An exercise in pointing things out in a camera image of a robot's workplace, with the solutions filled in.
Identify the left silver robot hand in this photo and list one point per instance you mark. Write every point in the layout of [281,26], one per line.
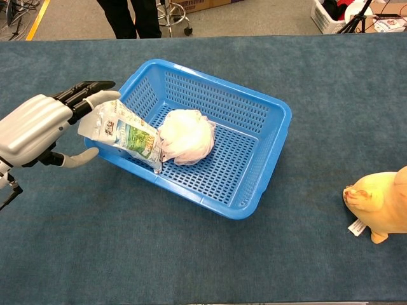
[31,127]

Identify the white snack bag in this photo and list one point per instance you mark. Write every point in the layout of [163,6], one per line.
[127,133]

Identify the pink mesh bath sponge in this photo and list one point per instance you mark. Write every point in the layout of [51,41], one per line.
[187,136]

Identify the yellow plush toy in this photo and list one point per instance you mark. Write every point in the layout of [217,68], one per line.
[381,203]

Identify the blue perforated plastic basket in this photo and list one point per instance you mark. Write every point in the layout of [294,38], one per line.
[222,190]

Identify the white storage crate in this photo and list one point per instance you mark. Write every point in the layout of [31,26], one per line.
[322,19]

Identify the person in black trousers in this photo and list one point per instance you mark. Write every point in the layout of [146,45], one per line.
[124,19]

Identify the teal felt table cloth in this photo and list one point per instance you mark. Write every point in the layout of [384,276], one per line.
[95,254]

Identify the chrome stool with casters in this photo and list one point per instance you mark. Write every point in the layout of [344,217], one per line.
[178,12]

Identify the brown cardboard box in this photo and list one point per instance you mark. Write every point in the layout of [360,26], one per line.
[203,4]

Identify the black tripod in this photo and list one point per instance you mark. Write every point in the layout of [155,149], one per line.
[354,19]

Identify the white printed paper box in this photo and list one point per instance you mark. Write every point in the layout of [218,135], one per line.
[389,24]

